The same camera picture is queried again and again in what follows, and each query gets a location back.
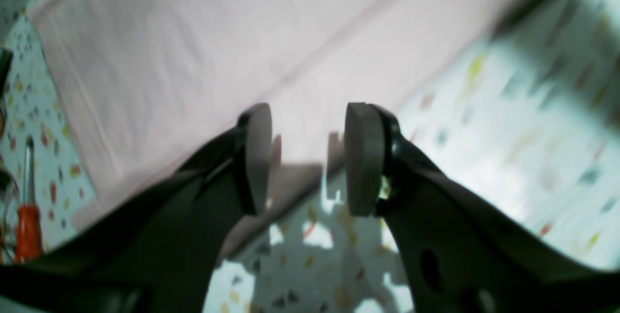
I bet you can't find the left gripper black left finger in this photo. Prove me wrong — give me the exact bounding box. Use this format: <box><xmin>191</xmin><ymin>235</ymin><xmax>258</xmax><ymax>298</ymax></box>
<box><xmin>1</xmin><ymin>103</ymin><xmax>272</xmax><ymax>313</ymax></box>

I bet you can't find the orange screwdriver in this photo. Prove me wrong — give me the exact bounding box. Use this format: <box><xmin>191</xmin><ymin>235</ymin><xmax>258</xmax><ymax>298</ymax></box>
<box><xmin>14</xmin><ymin>136</ymin><xmax>43</xmax><ymax>264</ymax></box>

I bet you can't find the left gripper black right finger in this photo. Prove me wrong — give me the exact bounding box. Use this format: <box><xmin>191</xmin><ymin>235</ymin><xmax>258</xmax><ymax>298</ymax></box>
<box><xmin>345</xmin><ymin>103</ymin><xmax>620</xmax><ymax>313</ymax></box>

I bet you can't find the pink T-shirt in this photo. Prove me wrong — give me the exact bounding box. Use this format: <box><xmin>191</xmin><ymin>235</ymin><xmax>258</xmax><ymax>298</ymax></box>
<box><xmin>28</xmin><ymin>0</ymin><xmax>527</xmax><ymax>231</ymax></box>

